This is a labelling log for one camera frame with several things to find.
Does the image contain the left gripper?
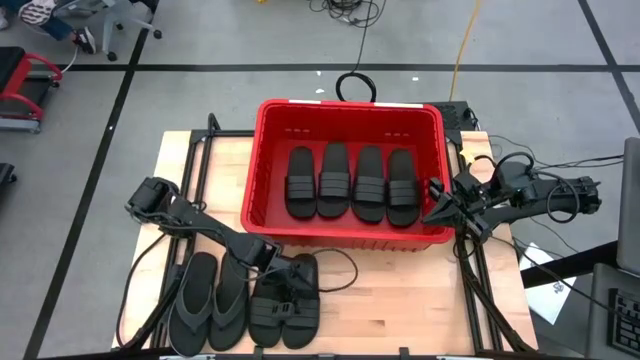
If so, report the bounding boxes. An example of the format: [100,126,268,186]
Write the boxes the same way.
[259,254,314,321]

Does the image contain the red plastic bin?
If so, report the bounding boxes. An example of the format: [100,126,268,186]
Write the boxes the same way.
[240,98,455,252]

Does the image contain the yellow floor cable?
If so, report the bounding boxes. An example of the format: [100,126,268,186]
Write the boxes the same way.
[448,0,484,103]

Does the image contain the white paper sheet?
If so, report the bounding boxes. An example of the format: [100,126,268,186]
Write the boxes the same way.
[519,242,576,326]

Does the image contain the white floor cable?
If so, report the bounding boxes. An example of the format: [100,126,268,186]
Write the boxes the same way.
[62,45,80,72]

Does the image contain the white office chair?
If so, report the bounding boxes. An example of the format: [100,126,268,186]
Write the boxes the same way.
[52,0,164,62]

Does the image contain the tangled black cable bundle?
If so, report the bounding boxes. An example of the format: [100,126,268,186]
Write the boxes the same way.
[308,0,386,27]

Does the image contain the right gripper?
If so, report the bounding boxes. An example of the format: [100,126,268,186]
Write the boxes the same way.
[423,172,501,244]

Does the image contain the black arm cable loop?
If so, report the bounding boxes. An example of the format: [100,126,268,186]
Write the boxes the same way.
[546,172,581,224]
[309,248,359,294]

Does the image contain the black perforated box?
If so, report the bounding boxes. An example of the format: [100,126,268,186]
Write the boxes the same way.
[433,102,474,132]

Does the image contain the black floor bar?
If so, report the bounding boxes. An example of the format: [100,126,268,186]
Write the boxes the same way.
[519,239,619,289]

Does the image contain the black left base cable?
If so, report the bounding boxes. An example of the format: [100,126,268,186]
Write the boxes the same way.
[115,232,169,349]

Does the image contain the black coiled floor cable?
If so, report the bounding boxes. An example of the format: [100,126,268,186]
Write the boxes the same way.
[335,0,381,103]

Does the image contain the grey monitor panel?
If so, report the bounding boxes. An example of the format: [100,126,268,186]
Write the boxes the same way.
[615,137,640,276]

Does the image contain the grey desk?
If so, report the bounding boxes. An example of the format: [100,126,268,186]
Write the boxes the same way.
[584,262,640,360]

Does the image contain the black flip-flop sandal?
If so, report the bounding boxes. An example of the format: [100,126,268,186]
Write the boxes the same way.
[207,252,251,352]
[167,251,220,358]

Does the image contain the black strap slide sandal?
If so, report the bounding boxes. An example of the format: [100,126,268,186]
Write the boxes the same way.
[351,145,387,224]
[284,146,318,220]
[316,142,352,219]
[282,253,321,350]
[385,148,421,228]
[248,277,289,349]

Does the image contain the black keyboard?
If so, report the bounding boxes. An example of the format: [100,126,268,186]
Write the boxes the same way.
[607,288,640,359]

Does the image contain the person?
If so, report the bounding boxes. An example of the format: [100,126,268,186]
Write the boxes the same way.
[0,0,97,55]

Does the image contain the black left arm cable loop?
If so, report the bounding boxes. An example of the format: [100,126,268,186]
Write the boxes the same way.
[309,248,359,294]

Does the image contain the thin black floor cables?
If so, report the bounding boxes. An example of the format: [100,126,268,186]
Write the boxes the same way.
[487,133,626,174]

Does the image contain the red and black cart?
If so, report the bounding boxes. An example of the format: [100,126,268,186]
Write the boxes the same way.
[0,46,65,134]

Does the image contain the black right arm cable loop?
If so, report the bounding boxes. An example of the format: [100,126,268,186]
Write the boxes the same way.
[546,172,581,224]

